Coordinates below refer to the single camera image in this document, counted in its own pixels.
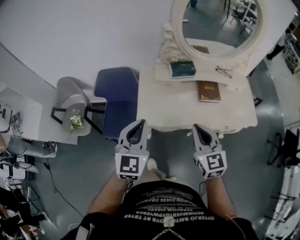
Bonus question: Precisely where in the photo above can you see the dark green box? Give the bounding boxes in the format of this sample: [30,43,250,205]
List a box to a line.
[168,60,197,79]

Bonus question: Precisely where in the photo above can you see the black folding chair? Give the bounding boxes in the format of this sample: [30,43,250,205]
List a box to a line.
[267,128,300,168]

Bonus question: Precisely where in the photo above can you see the white flower bouquet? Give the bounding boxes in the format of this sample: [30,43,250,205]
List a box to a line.
[67,109,84,141]

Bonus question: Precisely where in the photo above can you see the oval cream-framed mirror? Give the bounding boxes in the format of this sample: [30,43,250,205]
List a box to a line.
[160,0,268,78]

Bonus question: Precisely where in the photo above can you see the person's beige trousers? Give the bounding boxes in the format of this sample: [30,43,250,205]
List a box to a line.
[150,168,188,186]

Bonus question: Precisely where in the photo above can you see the grey chair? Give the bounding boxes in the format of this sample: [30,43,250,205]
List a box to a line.
[51,76,107,136]

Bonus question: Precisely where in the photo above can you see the person's left forearm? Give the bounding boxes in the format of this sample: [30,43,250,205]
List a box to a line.
[88,174,132,215]

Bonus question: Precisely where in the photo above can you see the white vanity dressing table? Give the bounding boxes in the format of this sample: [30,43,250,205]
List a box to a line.
[137,58,258,139]

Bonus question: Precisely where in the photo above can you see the white machine frame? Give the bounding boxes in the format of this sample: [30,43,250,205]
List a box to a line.
[264,164,300,240]

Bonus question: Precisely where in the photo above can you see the blue chair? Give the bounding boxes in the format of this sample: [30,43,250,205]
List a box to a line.
[93,67,140,141]

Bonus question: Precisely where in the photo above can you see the white floor cable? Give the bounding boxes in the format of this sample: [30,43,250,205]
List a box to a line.
[67,222,80,235]

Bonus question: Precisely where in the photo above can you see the person's black printed T-shirt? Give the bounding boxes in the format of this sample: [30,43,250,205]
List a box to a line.
[67,180,257,240]

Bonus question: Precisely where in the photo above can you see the person's right forearm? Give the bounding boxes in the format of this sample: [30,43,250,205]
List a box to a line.
[205,175,236,218]

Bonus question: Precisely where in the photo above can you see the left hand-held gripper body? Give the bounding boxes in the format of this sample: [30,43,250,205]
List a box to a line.
[114,144,150,181]

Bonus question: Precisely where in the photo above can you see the white and black machine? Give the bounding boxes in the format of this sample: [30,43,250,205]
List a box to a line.
[0,154,39,181]

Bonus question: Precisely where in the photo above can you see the metal chain with white tag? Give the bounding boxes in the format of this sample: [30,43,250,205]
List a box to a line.
[152,216,186,240]

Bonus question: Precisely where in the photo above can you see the person's left white shoe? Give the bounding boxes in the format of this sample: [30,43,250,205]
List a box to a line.
[146,158,158,171]

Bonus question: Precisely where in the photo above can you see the brown book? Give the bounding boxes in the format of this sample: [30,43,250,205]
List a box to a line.
[197,81,221,103]

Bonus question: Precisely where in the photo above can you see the small cream drawer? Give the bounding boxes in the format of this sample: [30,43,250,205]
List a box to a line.
[156,78,182,85]

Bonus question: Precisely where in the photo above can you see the black eyeglasses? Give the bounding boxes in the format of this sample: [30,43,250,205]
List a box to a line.
[215,65,233,78]

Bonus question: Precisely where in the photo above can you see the black floor cable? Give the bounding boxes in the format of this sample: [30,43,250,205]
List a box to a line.
[43,161,85,218]

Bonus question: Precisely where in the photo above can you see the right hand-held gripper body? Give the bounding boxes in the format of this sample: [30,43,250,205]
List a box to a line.
[193,147,228,180]

